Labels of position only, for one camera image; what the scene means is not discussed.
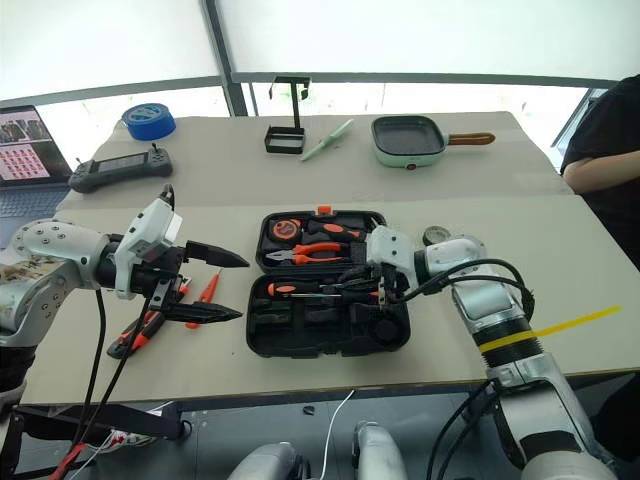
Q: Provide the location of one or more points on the green electric frying pan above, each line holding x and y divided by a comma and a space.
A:
407, 142

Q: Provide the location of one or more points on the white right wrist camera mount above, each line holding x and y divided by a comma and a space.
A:
392, 250

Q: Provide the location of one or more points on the black handheld controller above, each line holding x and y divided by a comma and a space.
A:
120, 167

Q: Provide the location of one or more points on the person's bare forearm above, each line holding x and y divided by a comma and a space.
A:
600, 175

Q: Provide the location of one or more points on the grey laptop computer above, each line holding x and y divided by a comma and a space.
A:
27, 155

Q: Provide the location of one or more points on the round metal tin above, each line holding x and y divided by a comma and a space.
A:
436, 235

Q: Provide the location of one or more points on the black metal frame bar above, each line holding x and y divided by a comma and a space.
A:
100, 417

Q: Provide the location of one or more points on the black plastic tool case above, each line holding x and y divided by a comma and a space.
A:
310, 325

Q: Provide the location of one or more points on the black metal stand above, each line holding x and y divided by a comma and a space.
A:
286, 140

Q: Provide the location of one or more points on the silver rounded robot part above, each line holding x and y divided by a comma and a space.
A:
267, 462
377, 450

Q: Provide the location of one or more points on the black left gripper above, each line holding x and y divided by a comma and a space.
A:
162, 260

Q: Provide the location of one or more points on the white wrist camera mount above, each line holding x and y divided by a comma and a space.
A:
150, 225
392, 250

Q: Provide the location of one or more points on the small orange precision screwdriver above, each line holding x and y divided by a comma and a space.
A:
205, 295
184, 287

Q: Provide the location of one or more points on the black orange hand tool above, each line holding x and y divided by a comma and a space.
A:
135, 340

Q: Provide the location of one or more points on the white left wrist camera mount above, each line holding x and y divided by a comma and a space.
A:
150, 225

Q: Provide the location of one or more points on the black orange tape measure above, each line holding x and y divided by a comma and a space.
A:
285, 229

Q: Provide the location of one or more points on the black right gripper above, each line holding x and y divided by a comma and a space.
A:
387, 285

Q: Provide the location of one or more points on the person in black shirt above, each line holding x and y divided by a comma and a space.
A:
610, 125

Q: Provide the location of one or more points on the yellow zip tie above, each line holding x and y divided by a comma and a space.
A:
575, 320

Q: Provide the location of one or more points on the blue tape roll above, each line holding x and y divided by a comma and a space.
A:
150, 122

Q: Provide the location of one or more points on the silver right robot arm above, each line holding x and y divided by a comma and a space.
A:
535, 400

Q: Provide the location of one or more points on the black orange utility knife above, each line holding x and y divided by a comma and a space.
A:
335, 229

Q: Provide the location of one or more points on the grey window frame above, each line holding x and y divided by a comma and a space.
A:
225, 60

